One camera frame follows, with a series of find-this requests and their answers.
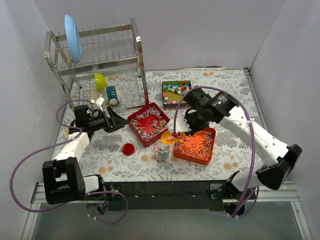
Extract orange tray clear lollipops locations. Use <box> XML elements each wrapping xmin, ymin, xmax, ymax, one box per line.
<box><xmin>173</xmin><ymin>127</ymin><xmax>216</xmax><ymax>166</ymax></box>

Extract yellow plastic scoop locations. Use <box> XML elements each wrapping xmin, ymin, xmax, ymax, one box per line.
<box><xmin>160</xmin><ymin>131</ymin><xmax>186</xmax><ymax>145</ymax></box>

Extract red tray swirl lollipops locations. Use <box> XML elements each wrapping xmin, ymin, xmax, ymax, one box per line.
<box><xmin>127</xmin><ymin>102</ymin><xmax>170</xmax><ymax>147</ymax></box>

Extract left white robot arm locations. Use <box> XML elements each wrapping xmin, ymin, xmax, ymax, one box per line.
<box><xmin>42</xmin><ymin>104</ymin><xmax>129</xmax><ymax>205</ymax></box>

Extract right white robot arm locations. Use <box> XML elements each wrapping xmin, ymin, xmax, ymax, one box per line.
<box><xmin>181</xmin><ymin>87</ymin><xmax>303</xmax><ymax>199</ymax></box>

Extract dark tin star candies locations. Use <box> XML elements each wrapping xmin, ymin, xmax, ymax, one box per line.
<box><xmin>161</xmin><ymin>80</ymin><xmax>192</xmax><ymax>110</ymax></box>

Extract floral painted small plate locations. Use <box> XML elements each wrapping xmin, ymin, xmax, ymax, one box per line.
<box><xmin>62</xmin><ymin>127</ymin><xmax>70</xmax><ymax>140</ymax></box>

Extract patterned beige cup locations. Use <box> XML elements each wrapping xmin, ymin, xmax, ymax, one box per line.
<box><xmin>89</xmin><ymin>89</ymin><xmax>102</xmax><ymax>101</ymax></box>

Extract teal white cup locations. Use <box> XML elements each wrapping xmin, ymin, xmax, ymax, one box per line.
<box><xmin>106</xmin><ymin>85</ymin><xmax>121</xmax><ymax>106</ymax></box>

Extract floral table mat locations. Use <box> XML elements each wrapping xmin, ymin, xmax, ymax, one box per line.
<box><xmin>47</xmin><ymin>69</ymin><xmax>278</xmax><ymax>182</ymax></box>

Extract lime green bowl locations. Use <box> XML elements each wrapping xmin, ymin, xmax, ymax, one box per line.
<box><xmin>94</xmin><ymin>73</ymin><xmax>107</xmax><ymax>92</ymax></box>

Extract red jar lid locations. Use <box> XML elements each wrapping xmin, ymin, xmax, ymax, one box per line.
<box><xmin>122</xmin><ymin>143</ymin><xmax>136</xmax><ymax>156</ymax></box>

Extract steel dish rack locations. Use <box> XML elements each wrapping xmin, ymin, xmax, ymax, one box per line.
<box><xmin>44</xmin><ymin>18</ymin><xmax>150</xmax><ymax>110</ymax></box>

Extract clear glass jar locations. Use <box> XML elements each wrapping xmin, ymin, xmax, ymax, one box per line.
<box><xmin>153</xmin><ymin>140</ymin><xmax>170</xmax><ymax>162</ymax></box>

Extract blue plate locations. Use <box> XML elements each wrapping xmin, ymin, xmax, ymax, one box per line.
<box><xmin>64</xmin><ymin>14</ymin><xmax>82</xmax><ymax>65</ymax></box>

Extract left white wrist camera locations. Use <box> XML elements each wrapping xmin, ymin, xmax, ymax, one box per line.
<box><xmin>90</xmin><ymin>97</ymin><xmax>105</xmax><ymax>112</ymax></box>

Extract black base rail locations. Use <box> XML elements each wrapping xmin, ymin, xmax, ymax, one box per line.
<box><xmin>74</xmin><ymin>179</ymin><xmax>256</xmax><ymax>213</ymax></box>

